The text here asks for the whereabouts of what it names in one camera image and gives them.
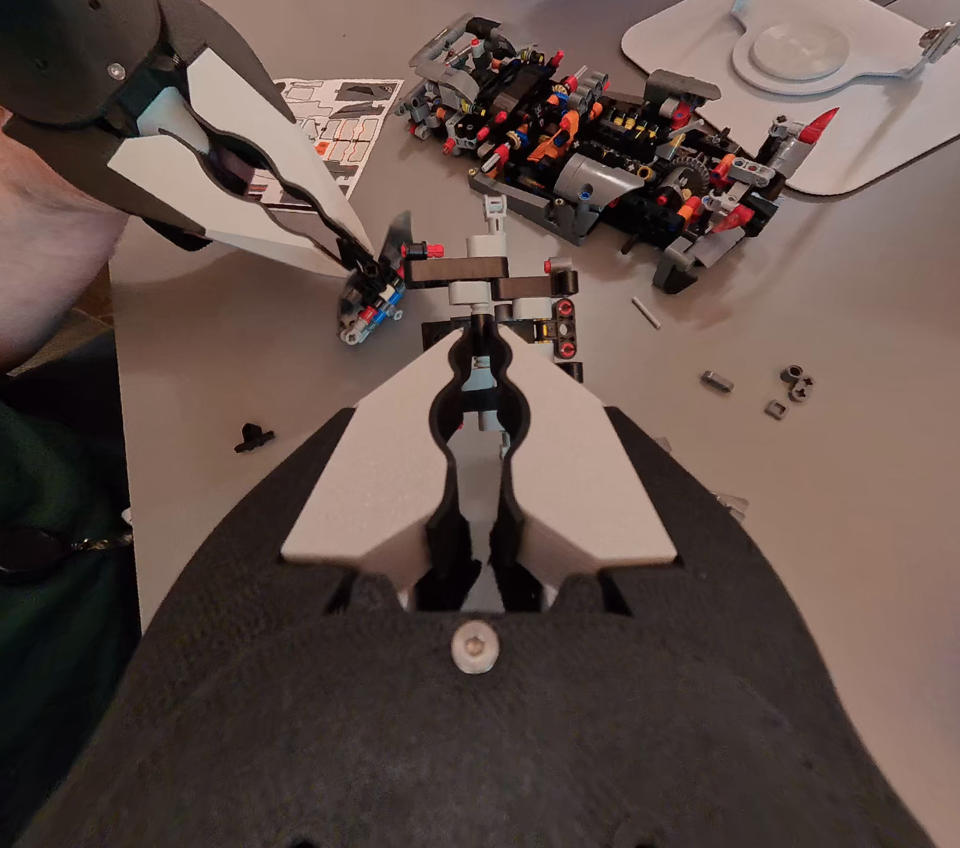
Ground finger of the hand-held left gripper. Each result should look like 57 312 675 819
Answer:
107 134 357 281
137 48 378 257

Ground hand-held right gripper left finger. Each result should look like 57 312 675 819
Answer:
279 329 483 613

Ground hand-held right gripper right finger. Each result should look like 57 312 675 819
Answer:
489 323 681 613

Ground grey blue lego wing assembly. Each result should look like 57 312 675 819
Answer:
337 211 416 347

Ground black lego beam assembly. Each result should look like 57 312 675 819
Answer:
401 194 587 461

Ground person's left forearm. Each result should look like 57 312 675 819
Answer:
0 106 130 371

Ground lego sticker sheet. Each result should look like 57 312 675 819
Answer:
240 77 407 214

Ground large lego car chassis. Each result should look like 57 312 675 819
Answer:
401 14 843 296

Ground black badge reel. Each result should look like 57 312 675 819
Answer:
0 526 135 584

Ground person's green shirt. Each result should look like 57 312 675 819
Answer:
0 353 145 819

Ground white book stand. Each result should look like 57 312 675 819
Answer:
621 0 960 197

